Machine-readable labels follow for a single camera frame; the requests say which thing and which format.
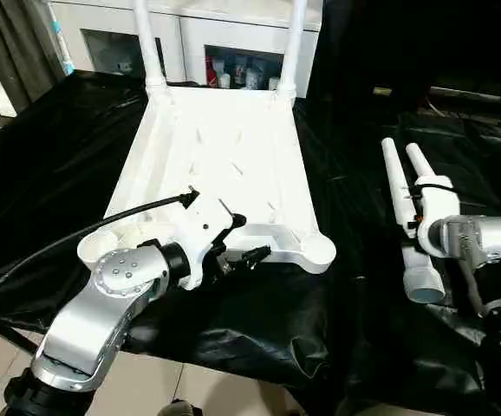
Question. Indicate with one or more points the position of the white plastic table leg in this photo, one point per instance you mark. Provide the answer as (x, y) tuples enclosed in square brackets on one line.
[(146, 39), (398, 186), (292, 43), (419, 160)]

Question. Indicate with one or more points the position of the white table top frame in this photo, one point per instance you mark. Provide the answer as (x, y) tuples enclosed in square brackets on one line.
[(224, 156)]

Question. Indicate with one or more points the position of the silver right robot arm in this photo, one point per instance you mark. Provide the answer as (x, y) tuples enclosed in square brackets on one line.
[(493, 260)]

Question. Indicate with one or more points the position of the small yellow label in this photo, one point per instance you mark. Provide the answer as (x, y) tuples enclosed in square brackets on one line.
[(381, 91)]

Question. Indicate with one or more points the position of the white glass-door cabinet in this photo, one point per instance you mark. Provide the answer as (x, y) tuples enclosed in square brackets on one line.
[(216, 30)]

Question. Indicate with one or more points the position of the black work mat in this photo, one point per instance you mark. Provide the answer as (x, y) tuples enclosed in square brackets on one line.
[(42, 173)]

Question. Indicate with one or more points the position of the grey curtain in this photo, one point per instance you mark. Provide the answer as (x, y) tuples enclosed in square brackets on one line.
[(16, 48)]

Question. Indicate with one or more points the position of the black metal rail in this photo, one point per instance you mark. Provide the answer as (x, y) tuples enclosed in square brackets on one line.
[(480, 97)]

